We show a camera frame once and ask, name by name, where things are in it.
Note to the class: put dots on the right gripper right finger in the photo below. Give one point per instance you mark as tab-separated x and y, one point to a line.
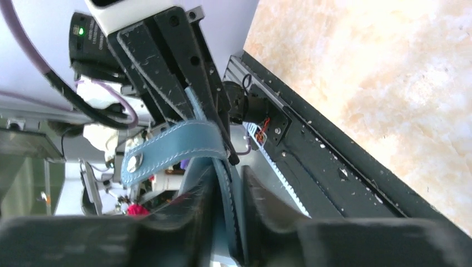
278	235

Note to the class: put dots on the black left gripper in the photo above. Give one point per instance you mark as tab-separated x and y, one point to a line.
158	56

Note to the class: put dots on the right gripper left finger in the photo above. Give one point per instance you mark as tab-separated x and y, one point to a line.
103	236

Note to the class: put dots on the blue leather card holder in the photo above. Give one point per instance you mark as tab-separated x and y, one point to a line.
198	141

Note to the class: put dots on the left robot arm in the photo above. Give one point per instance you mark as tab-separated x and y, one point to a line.
240	106

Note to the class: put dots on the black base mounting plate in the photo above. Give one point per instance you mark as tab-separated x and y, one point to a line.
331	174

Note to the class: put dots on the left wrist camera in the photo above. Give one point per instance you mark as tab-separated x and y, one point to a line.
112	16

